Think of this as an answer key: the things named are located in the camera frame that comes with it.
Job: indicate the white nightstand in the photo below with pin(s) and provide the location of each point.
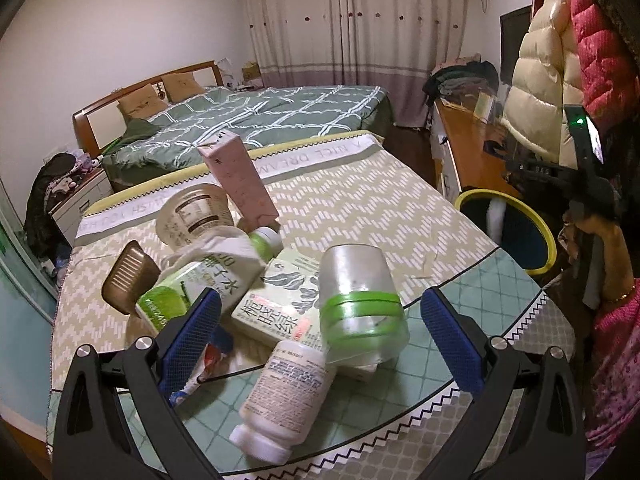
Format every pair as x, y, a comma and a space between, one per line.
80, 205

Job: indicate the pink white curtain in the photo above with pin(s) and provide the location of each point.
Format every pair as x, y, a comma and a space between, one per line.
350, 35

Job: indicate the pile of dark clothes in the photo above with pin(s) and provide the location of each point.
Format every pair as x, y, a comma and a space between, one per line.
460, 80

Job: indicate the dark green cloth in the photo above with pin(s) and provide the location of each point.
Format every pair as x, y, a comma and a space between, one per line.
132, 135

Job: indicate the cream puffer jacket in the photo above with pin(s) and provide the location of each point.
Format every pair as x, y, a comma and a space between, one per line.
545, 70

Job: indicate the white pill bottle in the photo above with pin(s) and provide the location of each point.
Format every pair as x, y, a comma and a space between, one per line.
287, 390

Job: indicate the translucent round lidded cup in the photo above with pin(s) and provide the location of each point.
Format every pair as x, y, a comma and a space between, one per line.
192, 215

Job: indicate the yellow rimmed blue trash bin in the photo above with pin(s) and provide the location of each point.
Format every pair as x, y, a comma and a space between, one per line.
549, 245

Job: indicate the tall pink carton box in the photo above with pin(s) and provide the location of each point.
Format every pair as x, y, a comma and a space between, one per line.
240, 180

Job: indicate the bed with green plaid duvet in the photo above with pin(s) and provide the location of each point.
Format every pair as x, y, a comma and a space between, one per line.
260, 115

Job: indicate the clear jar with green lid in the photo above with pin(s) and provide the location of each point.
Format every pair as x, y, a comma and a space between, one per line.
355, 280

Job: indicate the black television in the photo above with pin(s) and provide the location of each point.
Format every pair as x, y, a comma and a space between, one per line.
515, 45

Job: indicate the wooden headboard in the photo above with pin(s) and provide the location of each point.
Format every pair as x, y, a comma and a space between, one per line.
82, 122

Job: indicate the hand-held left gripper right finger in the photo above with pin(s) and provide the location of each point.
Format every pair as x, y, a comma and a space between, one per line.
450, 340

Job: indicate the wooden desk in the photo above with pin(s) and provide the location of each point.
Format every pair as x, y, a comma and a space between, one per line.
470, 150

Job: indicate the dark bag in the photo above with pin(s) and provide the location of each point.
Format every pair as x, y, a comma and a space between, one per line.
45, 195

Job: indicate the red dotted padded jacket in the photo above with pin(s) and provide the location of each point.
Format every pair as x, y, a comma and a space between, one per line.
600, 45

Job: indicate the small cardboard box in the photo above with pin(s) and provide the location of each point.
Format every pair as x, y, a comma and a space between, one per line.
251, 72

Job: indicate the green white tea box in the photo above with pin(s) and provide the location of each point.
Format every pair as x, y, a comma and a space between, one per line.
280, 305

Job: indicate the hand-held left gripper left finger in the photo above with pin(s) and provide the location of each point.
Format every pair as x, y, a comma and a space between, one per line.
192, 335

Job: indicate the green white label bottle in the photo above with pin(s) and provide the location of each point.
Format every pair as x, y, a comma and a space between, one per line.
200, 285

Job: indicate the red white tube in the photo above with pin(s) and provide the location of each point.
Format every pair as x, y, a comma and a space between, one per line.
207, 367

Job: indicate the person's right hand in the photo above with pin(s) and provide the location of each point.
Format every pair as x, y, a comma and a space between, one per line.
610, 247

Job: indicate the beige teal patterned tablecloth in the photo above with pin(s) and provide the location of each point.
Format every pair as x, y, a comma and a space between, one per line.
350, 195

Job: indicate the tan pillow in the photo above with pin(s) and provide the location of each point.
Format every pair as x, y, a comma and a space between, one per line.
142, 102
182, 87

